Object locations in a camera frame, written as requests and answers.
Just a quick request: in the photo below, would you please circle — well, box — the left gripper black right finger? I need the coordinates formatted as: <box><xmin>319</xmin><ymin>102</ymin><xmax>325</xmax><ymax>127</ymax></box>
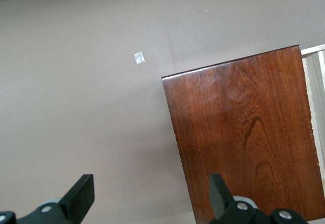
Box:
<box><xmin>208</xmin><ymin>173</ymin><xmax>309</xmax><ymax>224</ymax></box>

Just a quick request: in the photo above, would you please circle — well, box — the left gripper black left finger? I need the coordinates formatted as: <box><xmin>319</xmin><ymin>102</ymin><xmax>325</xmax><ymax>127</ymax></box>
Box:
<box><xmin>0</xmin><ymin>174</ymin><xmax>95</xmax><ymax>224</ymax></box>

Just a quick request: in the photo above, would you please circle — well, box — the dark brown wooden cabinet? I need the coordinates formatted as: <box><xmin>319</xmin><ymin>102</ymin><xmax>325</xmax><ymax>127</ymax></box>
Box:
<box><xmin>161</xmin><ymin>45</ymin><xmax>325</xmax><ymax>224</ymax></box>

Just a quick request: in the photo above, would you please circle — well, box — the small clear tape square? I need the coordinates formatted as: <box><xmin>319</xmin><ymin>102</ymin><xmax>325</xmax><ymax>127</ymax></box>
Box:
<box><xmin>133</xmin><ymin>52</ymin><xmax>146</xmax><ymax>65</ymax></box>

